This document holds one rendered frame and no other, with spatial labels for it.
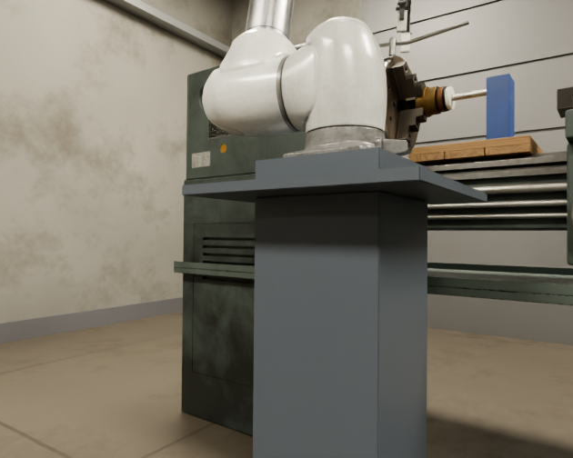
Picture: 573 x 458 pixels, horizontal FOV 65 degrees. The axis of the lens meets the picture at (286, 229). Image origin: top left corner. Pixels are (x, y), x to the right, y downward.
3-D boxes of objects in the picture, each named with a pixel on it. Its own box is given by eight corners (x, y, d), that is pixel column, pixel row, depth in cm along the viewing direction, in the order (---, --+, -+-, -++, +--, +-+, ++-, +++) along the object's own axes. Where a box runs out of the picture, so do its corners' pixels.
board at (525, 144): (408, 162, 125) (408, 148, 126) (447, 176, 155) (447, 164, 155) (529, 151, 108) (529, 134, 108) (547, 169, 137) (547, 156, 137)
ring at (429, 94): (413, 84, 139) (443, 79, 133) (423, 93, 146) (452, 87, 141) (413, 114, 139) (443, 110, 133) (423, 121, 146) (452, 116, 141)
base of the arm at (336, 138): (390, 149, 73) (391, 115, 73) (279, 161, 86) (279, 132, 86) (426, 164, 88) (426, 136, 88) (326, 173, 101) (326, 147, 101)
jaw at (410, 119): (395, 120, 148) (389, 151, 145) (389, 111, 145) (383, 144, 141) (428, 114, 142) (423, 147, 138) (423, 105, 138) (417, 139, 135)
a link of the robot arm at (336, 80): (372, 121, 77) (373, -6, 78) (279, 131, 86) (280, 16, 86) (396, 139, 92) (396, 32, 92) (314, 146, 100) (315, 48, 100)
